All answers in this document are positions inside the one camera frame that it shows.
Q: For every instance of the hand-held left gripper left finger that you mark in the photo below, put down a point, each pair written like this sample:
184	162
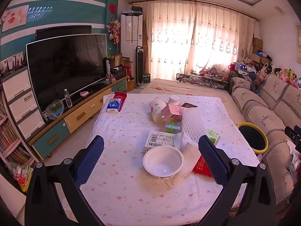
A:
90	162

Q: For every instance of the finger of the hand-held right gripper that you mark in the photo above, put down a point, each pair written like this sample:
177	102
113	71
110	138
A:
293	135

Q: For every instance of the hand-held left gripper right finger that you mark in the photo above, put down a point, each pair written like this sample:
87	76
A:
211	160

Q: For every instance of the red snack packet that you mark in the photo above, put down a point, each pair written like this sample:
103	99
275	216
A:
202	167

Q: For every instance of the white paper towel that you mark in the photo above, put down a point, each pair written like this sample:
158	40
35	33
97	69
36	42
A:
190	153

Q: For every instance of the green snack wrapper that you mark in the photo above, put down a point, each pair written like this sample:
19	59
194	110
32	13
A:
214	135

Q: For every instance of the white foam fruit net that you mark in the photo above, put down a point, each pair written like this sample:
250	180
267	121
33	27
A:
194	124

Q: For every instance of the yellow-rimmed black trash bin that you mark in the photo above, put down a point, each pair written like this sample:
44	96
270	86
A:
252	137

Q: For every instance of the white plastic bowl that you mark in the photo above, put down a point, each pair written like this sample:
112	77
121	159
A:
162	162

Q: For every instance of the clear green plastic bottle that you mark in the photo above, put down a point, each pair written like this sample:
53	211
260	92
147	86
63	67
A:
171	127

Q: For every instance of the white labelled food tray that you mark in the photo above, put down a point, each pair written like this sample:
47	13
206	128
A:
158	139

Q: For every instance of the dark phone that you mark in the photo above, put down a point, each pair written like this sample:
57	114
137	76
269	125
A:
189	105

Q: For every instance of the pink carton box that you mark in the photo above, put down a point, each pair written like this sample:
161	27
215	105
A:
172	113

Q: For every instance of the white pill bottle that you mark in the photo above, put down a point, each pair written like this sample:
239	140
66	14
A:
174	100

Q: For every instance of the white paper cup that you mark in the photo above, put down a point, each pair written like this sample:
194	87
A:
156	110

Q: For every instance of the white plastic bag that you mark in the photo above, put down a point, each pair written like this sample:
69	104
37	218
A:
294	167

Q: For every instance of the spotted white tablecloth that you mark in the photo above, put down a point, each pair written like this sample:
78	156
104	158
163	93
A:
122	146

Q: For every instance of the beige sofa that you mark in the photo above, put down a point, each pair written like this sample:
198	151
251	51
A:
261	113

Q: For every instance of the teal and yellow TV cabinet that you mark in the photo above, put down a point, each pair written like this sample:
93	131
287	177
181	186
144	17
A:
77	115

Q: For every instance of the pile of plush toys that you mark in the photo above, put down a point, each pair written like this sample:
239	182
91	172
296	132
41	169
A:
287	75

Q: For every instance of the blue tissue pack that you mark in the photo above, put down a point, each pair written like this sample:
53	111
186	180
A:
114	106

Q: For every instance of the clear plastic container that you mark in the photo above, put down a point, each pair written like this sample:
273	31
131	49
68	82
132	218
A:
55	109

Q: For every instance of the clear water bottle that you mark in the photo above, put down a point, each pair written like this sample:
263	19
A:
68	98

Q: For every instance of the small pink object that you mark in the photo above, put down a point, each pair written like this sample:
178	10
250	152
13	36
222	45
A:
84	94

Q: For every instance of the pile of colourful packets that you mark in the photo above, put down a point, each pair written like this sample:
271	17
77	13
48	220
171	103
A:
20	176

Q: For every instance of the red flat box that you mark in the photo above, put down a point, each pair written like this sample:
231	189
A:
122	96

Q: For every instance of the glass coffee table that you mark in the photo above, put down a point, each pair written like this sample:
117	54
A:
202	78

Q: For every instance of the floral floor rug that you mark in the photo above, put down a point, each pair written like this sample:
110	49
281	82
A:
169	88

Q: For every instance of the bookshelf with books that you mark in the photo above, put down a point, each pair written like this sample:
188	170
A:
9	141

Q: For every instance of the wooden bucket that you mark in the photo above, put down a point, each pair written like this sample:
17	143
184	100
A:
130	86

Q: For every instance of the white plastic drawer unit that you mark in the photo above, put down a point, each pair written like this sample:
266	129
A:
21	103

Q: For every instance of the large curved television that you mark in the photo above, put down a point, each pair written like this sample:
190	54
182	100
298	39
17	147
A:
65	70

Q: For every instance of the black printed tube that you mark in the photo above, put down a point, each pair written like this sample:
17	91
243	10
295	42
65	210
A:
107	66

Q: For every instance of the stacked cardboard boxes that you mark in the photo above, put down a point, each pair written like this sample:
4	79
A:
257	44

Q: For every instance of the red paper bag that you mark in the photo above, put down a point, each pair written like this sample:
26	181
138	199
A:
127	71

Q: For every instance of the small green box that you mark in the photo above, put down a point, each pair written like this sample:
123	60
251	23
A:
146	78

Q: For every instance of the brown cardboard box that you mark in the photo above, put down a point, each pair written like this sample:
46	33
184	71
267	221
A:
116	60
127	61

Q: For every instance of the black tower fan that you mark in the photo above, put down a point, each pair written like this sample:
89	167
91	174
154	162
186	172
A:
139	63

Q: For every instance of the cream embroidered curtain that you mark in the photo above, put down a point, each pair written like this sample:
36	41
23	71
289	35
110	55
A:
188	40

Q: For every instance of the framed photo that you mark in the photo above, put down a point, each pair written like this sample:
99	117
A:
14	62

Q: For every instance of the small black television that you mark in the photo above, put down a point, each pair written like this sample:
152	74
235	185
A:
63	31

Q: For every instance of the hanging flower decoration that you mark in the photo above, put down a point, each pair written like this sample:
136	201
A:
114	29

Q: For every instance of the white standing air conditioner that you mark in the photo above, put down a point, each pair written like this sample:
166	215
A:
131	30

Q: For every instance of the red round wall decoration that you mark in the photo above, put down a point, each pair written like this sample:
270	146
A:
112	8

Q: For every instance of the pink wall poster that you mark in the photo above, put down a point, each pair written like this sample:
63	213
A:
15	17

